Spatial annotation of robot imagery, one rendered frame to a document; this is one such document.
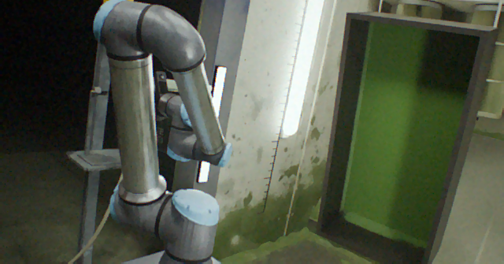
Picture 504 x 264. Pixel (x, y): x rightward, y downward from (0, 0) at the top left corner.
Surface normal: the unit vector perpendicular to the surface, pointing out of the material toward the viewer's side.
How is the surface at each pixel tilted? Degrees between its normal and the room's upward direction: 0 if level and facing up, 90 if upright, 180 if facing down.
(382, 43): 102
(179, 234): 90
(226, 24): 90
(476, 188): 57
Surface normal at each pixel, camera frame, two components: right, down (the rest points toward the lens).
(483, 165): -0.45, -0.52
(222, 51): 0.72, 0.26
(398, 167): -0.61, 0.24
